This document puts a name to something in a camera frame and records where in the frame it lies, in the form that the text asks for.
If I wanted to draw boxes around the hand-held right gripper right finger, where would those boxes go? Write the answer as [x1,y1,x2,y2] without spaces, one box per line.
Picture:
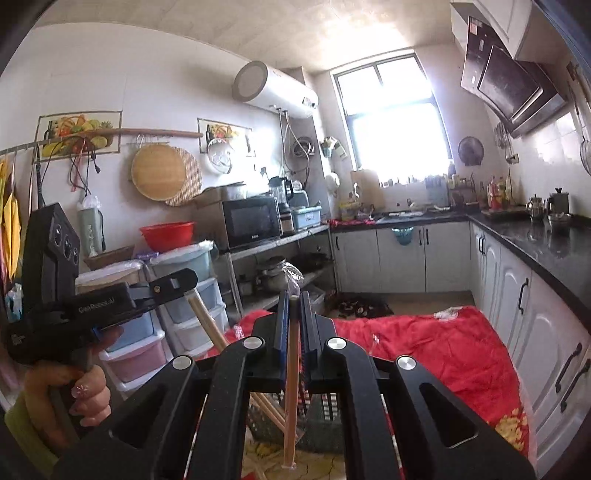
[299,292,536,480]

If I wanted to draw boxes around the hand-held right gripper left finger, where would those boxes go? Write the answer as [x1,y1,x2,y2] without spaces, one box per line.
[53,291,291,480]

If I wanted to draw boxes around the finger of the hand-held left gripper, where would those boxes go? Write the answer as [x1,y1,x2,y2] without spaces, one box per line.
[133,268,200,308]

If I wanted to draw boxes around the wooden chopstick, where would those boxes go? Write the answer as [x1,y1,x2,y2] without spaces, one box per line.
[184,290,287,430]
[281,262,305,472]

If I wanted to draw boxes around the black perforated plastic basket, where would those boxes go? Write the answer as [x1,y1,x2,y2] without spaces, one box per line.
[247,390,347,455]

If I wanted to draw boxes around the person's left forearm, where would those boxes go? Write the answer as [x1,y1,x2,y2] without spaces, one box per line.
[4,394,63,467]

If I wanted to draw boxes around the person's left hand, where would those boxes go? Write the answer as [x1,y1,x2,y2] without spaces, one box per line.
[22,362,113,446]

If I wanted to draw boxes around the white plastic drawer unit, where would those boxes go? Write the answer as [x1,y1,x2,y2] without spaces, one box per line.
[150,242,230,358]

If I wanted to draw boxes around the red plastic basin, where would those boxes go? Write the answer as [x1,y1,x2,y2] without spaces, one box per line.
[139,222,197,254]

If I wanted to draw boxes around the metal cooking pot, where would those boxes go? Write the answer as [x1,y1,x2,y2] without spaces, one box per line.
[256,256,289,291]

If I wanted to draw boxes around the pale green jug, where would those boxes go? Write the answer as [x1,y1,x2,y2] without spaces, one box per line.
[78,195,103,257]

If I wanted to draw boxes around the yellow hanging cloth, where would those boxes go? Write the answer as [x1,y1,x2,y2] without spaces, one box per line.
[0,157,23,282]

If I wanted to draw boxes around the pastel plastic drawer unit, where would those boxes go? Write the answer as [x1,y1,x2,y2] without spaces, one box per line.
[76,261,167,393]

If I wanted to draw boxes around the metal shelf rack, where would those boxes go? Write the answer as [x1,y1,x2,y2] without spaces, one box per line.
[215,225,338,324]

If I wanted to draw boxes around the black microwave oven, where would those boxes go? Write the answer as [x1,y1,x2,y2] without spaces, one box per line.
[221,195,283,252]

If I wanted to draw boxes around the round woven mat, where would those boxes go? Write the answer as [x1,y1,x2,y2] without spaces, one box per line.
[164,147,204,208]

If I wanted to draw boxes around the round wooden board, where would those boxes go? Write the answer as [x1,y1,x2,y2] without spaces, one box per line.
[130,144,188,201]

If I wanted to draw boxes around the blue-grey dish container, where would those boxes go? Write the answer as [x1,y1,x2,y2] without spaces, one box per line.
[292,205,323,230]

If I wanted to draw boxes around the hanging glass pot lid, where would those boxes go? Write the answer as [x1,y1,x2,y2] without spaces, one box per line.
[206,137,233,175]

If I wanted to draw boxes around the red floral cloth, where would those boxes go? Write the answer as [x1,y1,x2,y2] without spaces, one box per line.
[194,305,532,480]

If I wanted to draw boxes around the black blender jug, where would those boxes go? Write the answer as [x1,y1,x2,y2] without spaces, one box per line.
[269,176,295,206]

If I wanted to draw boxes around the large fruit picture tile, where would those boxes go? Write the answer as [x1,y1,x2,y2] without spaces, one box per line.
[37,111,123,161]

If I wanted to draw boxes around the long wooden rolling pin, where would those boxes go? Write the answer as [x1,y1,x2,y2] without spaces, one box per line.
[113,128,204,139]

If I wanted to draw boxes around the beige cutting board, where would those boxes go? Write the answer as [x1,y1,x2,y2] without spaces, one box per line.
[350,169,386,208]

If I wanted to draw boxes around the small fruit picture tile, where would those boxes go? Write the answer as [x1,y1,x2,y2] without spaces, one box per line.
[198,117,254,155]

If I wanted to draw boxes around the white base cabinets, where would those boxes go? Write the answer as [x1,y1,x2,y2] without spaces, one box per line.
[331,222,591,462]

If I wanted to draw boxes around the white cylindrical water heater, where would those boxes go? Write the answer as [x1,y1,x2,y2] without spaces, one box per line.
[232,60,320,120]

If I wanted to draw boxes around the kitchen window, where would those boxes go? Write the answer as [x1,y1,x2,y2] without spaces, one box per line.
[332,48,455,188]

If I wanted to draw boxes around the cluster of condiment bottles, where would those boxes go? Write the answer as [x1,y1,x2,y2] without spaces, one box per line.
[480,173,515,210]

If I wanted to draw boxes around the black kitchen countertop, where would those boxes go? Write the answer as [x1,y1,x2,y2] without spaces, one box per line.
[330,210,591,315]

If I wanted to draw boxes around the tall metal kettle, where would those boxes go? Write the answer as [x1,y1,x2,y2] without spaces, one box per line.
[547,187,573,220]

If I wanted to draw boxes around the black range hood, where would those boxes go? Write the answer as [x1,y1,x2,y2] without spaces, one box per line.
[459,16,571,139]

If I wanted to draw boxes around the white upper cabinet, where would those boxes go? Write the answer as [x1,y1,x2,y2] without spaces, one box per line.
[450,0,591,63]

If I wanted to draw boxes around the round wall vent fan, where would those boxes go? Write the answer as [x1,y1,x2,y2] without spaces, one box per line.
[458,137,485,167]

